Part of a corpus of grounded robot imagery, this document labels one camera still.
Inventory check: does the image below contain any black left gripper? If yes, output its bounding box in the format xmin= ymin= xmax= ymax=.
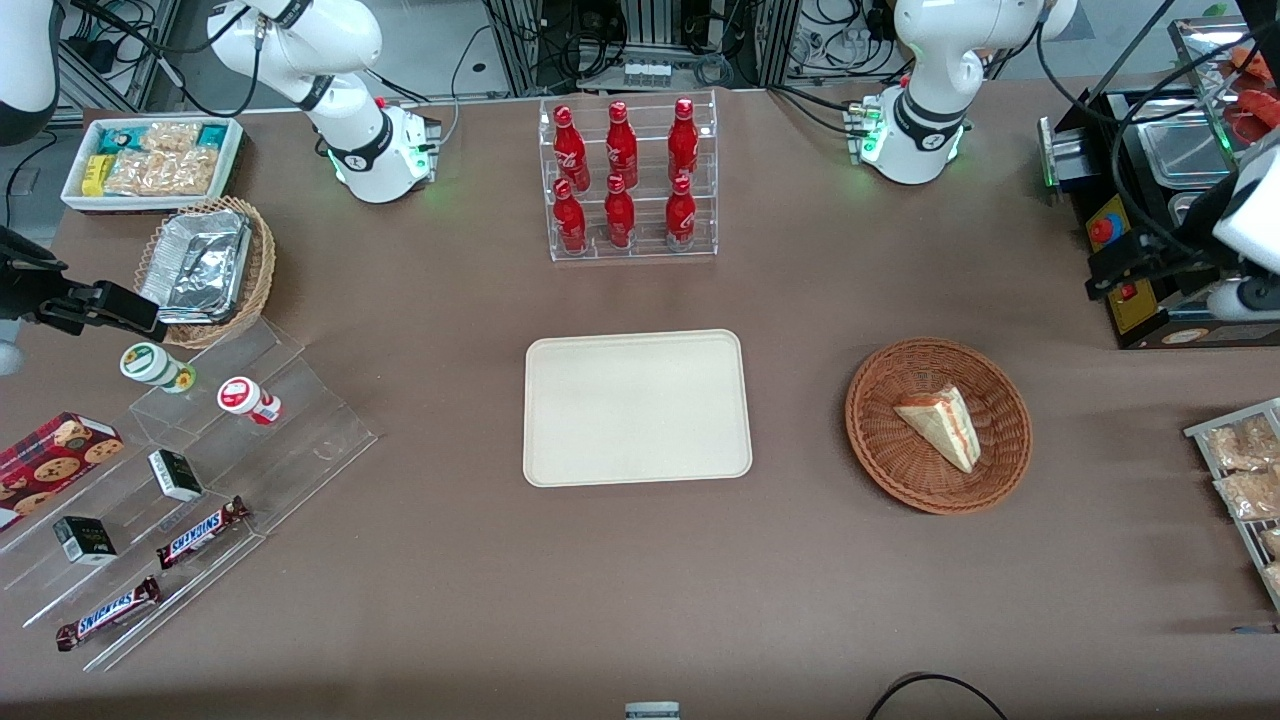
xmin=1086 ymin=230 xmax=1223 ymax=302

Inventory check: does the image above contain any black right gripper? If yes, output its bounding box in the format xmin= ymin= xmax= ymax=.
xmin=0 ymin=228 xmax=169 ymax=344

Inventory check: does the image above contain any triangle sandwich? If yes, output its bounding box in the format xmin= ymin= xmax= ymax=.
xmin=893 ymin=385 xmax=983 ymax=475

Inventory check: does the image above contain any light wicker basket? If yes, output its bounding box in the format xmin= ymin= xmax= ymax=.
xmin=134 ymin=196 xmax=277 ymax=350

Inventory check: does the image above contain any tray of packaged snacks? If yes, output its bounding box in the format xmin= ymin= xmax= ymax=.
xmin=1184 ymin=397 xmax=1280 ymax=612

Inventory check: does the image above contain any brown wicker basket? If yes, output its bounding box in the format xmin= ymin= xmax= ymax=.
xmin=845 ymin=338 xmax=1033 ymax=516

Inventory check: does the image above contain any beige plastic tray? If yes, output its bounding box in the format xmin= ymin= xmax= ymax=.
xmin=523 ymin=329 xmax=753 ymax=488

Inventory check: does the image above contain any green lid yogurt bottle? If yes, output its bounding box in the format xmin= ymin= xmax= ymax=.
xmin=119 ymin=341 xmax=197 ymax=395

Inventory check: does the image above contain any black food warmer machine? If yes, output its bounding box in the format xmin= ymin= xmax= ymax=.
xmin=1038 ymin=15 xmax=1280 ymax=351

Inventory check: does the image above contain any aluminium foil container stack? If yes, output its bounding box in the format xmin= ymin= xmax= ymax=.
xmin=140 ymin=210 xmax=252 ymax=326

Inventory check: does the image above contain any steel food pan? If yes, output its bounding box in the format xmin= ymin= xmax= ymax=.
xmin=1138 ymin=118 xmax=1239 ymax=189
xmin=1168 ymin=190 xmax=1219 ymax=233

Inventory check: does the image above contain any red lid yogurt bottle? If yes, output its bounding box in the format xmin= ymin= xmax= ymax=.
xmin=216 ymin=375 xmax=284 ymax=427

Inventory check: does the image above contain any large rice cracker packet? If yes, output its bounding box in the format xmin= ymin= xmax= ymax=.
xmin=105 ymin=148 xmax=217 ymax=197

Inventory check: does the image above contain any small black box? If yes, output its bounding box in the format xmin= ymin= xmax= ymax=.
xmin=147 ymin=448 xmax=205 ymax=504
xmin=52 ymin=515 xmax=119 ymax=567

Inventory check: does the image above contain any red cookie box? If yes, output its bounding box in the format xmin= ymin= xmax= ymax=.
xmin=0 ymin=411 xmax=126 ymax=532

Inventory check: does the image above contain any white snack bin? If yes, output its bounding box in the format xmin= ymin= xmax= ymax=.
xmin=60 ymin=117 xmax=246 ymax=213

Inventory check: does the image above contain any clear acrylic stepped shelf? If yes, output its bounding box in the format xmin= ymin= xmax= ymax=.
xmin=0 ymin=317 xmax=379 ymax=673

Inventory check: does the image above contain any red sausage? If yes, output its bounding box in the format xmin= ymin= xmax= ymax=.
xmin=1228 ymin=90 xmax=1280 ymax=143

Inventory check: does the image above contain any snickers bar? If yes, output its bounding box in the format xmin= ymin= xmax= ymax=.
xmin=155 ymin=496 xmax=252 ymax=572
xmin=55 ymin=576 xmax=162 ymax=652

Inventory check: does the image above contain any red cola bottle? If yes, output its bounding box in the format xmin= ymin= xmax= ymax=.
xmin=668 ymin=97 xmax=700 ymax=184
xmin=604 ymin=174 xmax=637 ymax=250
xmin=665 ymin=175 xmax=698 ymax=251
xmin=553 ymin=104 xmax=591 ymax=193
xmin=552 ymin=178 xmax=588 ymax=254
xmin=606 ymin=100 xmax=639 ymax=189

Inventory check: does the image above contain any clear acrylic bottle rack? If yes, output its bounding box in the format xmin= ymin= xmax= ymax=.
xmin=538 ymin=90 xmax=719 ymax=263

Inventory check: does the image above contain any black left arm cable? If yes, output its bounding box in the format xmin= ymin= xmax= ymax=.
xmin=1035 ymin=0 xmax=1246 ymax=263

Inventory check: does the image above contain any black floor cable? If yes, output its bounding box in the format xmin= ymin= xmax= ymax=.
xmin=865 ymin=672 xmax=1011 ymax=720

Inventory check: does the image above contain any aluminium frame rack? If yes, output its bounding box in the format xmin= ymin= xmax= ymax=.
xmin=485 ymin=0 xmax=803 ymax=97

